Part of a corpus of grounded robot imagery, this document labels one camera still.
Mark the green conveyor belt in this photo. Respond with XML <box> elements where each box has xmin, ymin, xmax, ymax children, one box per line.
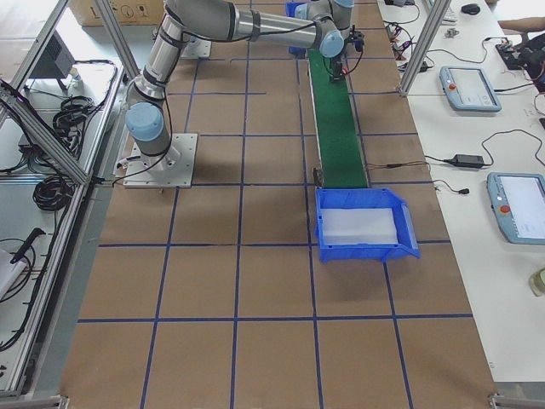
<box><xmin>308</xmin><ymin>50</ymin><xmax>368</xmax><ymax>188</ymax></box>

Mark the near teach pendant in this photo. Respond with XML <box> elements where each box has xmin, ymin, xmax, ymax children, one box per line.
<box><xmin>486</xmin><ymin>172</ymin><xmax>544</xmax><ymax>245</ymax></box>

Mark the teach pendant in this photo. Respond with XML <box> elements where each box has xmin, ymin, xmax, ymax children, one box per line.
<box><xmin>439</xmin><ymin>66</ymin><xmax>502</xmax><ymax>113</ymax></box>
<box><xmin>486</xmin><ymin>172</ymin><xmax>544</xmax><ymax>245</ymax></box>

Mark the red black wire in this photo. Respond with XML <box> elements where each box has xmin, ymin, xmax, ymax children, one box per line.
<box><xmin>365</xmin><ymin>160</ymin><xmax>429</xmax><ymax>171</ymax></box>

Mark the blue destination bin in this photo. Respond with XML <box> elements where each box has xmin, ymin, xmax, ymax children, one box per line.
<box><xmin>315</xmin><ymin>188</ymin><xmax>421</xmax><ymax>262</ymax></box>

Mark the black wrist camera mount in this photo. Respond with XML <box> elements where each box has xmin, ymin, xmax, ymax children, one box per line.
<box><xmin>347</xmin><ymin>28</ymin><xmax>364</xmax><ymax>53</ymax></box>

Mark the white foam destination liner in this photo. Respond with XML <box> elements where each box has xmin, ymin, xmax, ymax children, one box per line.
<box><xmin>319</xmin><ymin>208</ymin><xmax>398</xmax><ymax>245</ymax></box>

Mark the blue source bin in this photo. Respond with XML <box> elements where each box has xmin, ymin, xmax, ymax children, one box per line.
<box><xmin>284</xmin><ymin>0</ymin><xmax>316</xmax><ymax>59</ymax></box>

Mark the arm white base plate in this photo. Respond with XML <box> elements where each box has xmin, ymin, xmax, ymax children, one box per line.
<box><xmin>122</xmin><ymin>133</ymin><xmax>198</xmax><ymax>188</ymax></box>

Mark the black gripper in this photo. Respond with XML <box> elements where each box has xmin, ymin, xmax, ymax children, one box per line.
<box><xmin>330</xmin><ymin>57</ymin><xmax>345</xmax><ymax>84</ymax></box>

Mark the black power adapter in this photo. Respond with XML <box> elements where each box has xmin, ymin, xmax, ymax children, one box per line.
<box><xmin>453</xmin><ymin>154</ymin><xmax>485</xmax><ymax>169</ymax></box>

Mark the aluminium frame post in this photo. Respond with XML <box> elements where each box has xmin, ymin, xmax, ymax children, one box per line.
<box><xmin>398</xmin><ymin>0</ymin><xmax>450</xmax><ymax>96</ymax></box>

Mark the far teach pendant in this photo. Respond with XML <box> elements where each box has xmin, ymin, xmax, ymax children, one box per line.
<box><xmin>439</xmin><ymin>66</ymin><xmax>502</xmax><ymax>113</ymax></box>

